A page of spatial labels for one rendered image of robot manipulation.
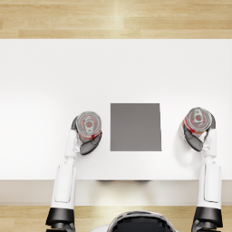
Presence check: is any dark grey square mat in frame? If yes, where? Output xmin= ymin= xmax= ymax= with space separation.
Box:
xmin=110 ymin=102 xmax=162 ymax=152

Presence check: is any dark round robot body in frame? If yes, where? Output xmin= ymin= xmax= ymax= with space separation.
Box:
xmin=90 ymin=210 xmax=179 ymax=232

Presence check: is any red soda can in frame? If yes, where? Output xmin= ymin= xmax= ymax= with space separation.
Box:
xmin=75 ymin=111 xmax=102 ymax=141
xmin=178 ymin=106 xmax=214 ymax=140

